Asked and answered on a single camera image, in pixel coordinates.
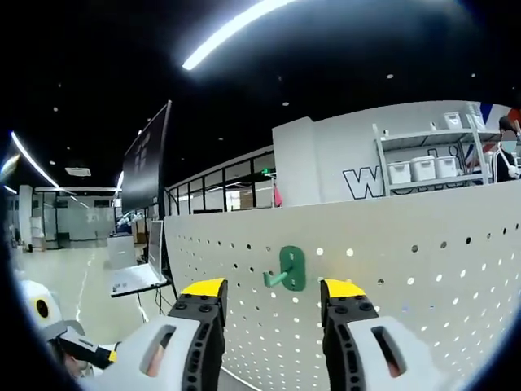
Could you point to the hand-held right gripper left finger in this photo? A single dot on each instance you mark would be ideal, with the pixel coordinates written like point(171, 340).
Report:
point(203, 338)

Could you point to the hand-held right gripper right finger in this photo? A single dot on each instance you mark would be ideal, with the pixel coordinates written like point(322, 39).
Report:
point(342, 338)

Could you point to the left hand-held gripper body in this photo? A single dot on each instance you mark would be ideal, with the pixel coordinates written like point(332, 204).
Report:
point(45, 309)

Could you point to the green hook assembly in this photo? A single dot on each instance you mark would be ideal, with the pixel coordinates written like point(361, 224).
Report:
point(295, 269)

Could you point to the white perforated mounting plate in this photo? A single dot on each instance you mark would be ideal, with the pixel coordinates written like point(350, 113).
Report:
point(366, 236)

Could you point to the white laptop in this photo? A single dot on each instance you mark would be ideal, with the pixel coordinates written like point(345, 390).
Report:
point(134, 277)

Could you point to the ceiling air conditioner vent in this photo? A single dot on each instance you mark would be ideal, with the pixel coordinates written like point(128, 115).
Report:
point(78, 171)

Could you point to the pink hanging cloth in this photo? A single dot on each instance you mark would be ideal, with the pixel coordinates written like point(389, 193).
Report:
point(278, 195)

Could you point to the large dark display screen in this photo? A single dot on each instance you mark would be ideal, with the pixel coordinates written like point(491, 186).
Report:
point(146, 171)

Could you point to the white storage box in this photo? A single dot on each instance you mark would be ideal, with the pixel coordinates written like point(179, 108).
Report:
point(399, 173)
point(452, 121)
point(447, 168)
point(423, 169)

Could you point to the metal shelf rack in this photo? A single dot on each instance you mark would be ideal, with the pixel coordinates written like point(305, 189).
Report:
point(427, 135)

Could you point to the long ceiling light strip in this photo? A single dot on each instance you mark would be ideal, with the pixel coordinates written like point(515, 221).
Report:
point(211, 49)

